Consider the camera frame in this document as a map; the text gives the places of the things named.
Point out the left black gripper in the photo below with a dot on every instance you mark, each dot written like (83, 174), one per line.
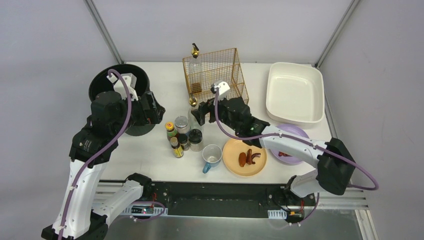
(154, 108)

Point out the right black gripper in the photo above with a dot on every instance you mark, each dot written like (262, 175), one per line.
(205, 110)

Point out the glass oil bottle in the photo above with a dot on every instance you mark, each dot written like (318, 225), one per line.
(193, 123)

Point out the silver lid spice jar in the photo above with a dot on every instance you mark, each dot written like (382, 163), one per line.
(182, 126)

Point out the yellow cap green bottle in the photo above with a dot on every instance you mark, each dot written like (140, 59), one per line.
(171, 131)

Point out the glass bottle with brown sauce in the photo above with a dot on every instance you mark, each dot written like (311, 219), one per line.
(195, 70)

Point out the small yellow label bottle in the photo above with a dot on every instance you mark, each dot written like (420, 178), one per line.
(176, 147)

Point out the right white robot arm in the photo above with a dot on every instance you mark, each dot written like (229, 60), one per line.
(331, 160)

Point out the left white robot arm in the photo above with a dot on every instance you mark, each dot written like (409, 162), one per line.
(91, 150)

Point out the black lid glass jar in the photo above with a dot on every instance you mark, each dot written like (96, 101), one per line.
(196, 140)

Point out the small black cap jar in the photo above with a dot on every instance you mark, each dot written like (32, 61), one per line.
(184, 142)

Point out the blue white mug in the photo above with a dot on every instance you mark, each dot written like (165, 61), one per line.
(212, 155)

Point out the yellow plate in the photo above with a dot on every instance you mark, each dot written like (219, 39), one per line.
(231, 152)

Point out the black ribbed trash bin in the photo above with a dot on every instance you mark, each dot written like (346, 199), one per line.
(101, 82)

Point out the brown sausage pieces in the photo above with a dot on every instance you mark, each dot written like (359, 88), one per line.
(247, 158)

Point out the red sausage pieces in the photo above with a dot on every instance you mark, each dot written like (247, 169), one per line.
(282, 154)

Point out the purple plate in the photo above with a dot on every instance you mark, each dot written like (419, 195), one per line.
(292, 147)

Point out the white rectangular basin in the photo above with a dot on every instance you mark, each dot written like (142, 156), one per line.
(295, 94)

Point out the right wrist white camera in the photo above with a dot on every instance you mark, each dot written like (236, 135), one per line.
(221, 88)

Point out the gold wire rack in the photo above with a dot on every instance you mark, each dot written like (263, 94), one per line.
(218, 65)

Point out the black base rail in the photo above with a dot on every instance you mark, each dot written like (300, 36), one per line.
(229, 200)

